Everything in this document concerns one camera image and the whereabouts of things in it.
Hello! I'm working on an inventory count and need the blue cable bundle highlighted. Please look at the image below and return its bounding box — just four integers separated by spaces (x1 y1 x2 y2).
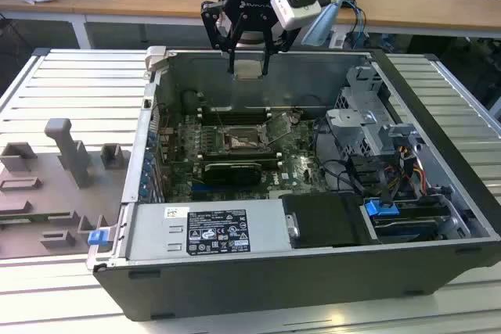
339 0 372 48

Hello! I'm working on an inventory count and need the black data wire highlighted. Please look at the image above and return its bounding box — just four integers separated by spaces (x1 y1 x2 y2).
380 164 394 210

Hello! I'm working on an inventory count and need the green motherboard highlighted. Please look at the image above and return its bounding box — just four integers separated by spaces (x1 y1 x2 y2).
156 109 326 201

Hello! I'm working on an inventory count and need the CPU socket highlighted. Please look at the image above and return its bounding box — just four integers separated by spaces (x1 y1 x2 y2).
222 124 272 153

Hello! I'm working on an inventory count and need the black graphics card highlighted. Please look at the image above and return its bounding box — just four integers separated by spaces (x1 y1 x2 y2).
202 160 263 187

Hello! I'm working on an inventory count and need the green RAM stick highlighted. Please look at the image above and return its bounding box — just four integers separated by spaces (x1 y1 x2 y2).
0 212 72 221

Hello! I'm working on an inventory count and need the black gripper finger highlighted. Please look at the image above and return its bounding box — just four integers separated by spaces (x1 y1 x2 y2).
258 13 300 77
200 0 247 74

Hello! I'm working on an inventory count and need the grey power supply unit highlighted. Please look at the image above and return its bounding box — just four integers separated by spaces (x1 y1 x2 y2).
125 198 294 261

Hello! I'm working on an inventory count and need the silver metal drive cage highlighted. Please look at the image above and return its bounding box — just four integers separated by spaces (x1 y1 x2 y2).
323 65 425 156

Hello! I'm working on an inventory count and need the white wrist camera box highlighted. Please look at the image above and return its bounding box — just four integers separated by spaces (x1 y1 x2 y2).
271 0 323 32

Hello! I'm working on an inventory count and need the black cylindrical capacitor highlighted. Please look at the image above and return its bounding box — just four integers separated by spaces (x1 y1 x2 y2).
180 90 199 111

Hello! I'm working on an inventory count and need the grey case release handle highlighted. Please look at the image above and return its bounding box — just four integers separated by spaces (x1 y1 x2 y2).
143 45 170 74

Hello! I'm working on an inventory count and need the silver square CPU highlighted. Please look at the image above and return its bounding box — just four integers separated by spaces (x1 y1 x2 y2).
232 59 265 81

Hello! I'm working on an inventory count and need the grey parts rack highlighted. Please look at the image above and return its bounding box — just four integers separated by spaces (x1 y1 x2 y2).
0 117 132 261

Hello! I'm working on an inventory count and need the coloured power wire bundle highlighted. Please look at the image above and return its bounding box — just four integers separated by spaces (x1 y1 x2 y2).
393 145 428 196

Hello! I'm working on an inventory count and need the black open PC case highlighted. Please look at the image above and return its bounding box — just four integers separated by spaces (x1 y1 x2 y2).
85 45 501 321

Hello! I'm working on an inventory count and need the blue disk carrier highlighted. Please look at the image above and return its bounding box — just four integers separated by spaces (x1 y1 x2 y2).
362 198 452 244

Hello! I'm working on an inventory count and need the black RAM slot bank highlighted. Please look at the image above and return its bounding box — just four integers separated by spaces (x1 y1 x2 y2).
198 149 283 167
200 107 272 124

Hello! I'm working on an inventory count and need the blue case latch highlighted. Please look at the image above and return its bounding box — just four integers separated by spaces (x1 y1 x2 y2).
88 229 108 248

